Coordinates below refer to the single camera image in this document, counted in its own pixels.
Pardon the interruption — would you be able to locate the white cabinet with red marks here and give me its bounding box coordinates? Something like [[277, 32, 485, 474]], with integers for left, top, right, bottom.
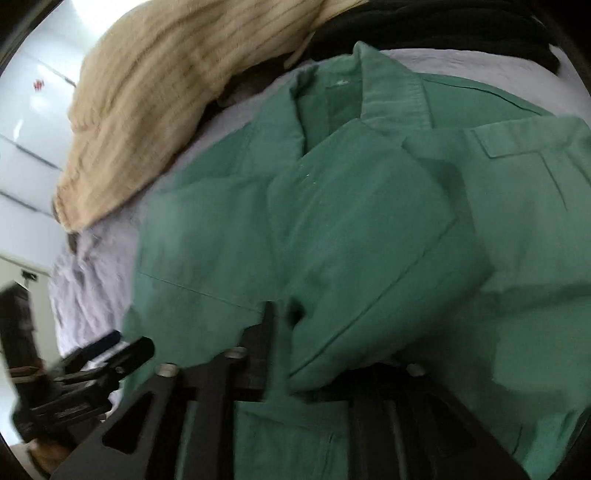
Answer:
[[0, 0, 153, 222]]

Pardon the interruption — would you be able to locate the black garment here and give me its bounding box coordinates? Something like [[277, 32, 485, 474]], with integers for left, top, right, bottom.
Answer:
[[300, 0, 561, 75]]

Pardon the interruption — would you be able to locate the dark furniture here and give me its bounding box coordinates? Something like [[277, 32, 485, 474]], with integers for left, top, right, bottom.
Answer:
[[0, 281, 41, 372]]

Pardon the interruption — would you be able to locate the beige knitted sweater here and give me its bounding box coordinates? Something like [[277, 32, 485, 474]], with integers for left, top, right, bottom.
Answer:
[[53, 0, 370, 232]]

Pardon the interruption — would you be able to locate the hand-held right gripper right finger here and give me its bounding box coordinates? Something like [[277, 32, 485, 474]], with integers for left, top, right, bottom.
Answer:
[[318, 364, 531, 480]]

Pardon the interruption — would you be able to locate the lilac bed sheet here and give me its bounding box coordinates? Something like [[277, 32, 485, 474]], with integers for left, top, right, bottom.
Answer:
[[48, 46, 591, 358]]

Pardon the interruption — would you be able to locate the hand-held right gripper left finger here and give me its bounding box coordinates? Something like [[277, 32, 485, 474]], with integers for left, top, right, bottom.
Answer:
[[51, 302, 279, 480]]

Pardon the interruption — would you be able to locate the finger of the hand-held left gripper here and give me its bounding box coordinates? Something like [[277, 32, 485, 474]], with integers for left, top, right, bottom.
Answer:
[[107, 336, 156, 374], [64, 329, 123, 367]]

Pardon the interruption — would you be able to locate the green shirt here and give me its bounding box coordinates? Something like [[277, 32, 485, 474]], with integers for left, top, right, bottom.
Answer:
[[122, 41, 591, 480]]

